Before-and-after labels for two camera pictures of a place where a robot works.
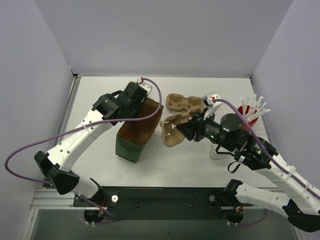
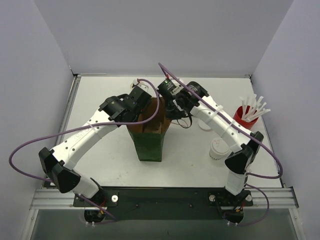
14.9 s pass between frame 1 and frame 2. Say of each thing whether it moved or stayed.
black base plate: stayed
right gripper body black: moved
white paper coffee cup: stayed
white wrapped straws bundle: stayed
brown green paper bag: moved
